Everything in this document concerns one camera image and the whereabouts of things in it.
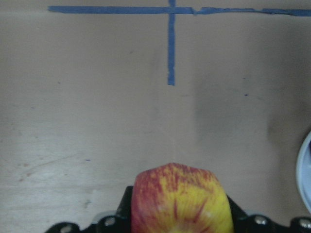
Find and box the white plate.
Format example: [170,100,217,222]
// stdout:
[295,132,311,213]

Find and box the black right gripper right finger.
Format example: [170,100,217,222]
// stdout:
[227,196,311,233]

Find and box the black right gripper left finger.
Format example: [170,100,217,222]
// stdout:
[46,186,133,233]

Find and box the red yellow apple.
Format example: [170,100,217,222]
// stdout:
[131,163,234,233]

